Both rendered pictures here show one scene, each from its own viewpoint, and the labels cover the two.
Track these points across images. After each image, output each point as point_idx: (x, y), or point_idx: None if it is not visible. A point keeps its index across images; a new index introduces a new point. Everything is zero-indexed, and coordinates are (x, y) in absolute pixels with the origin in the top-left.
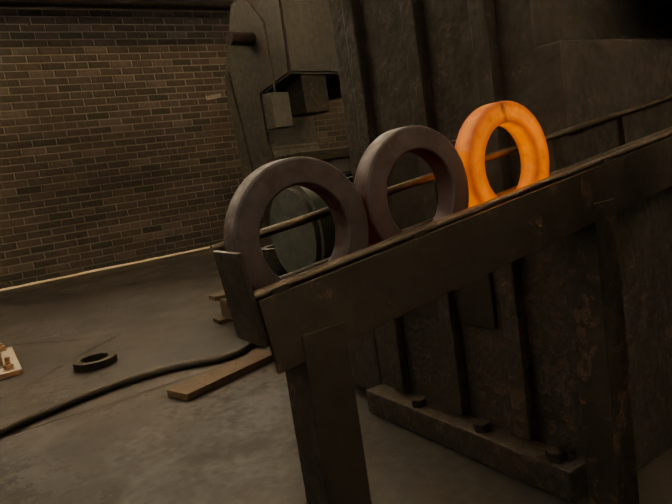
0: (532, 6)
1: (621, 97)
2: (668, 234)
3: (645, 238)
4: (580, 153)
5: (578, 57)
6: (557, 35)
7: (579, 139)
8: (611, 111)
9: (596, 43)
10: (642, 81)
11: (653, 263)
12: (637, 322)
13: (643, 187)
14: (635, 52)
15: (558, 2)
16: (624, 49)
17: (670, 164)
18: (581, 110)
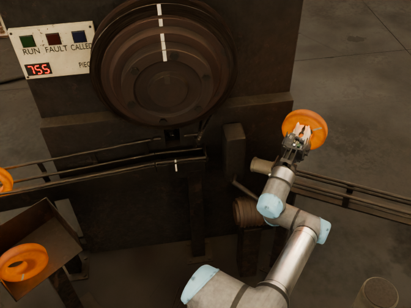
0: (36, 102)
1: (92, 144)
2: (137, 188)
3: (117, 189)
4: (61, 164)
5: (54, 132)
6: (57, 112)
7: (59, 160)
8: (84, 150)
9: (68, 126)
10: (111, 137)
11: (124, 197)
12: (112, 213)
13: (68, 195)
14: (103, 126)
15: (56, 98)
16: (93, 126)
17: (89, 187)
18: (59, 151)
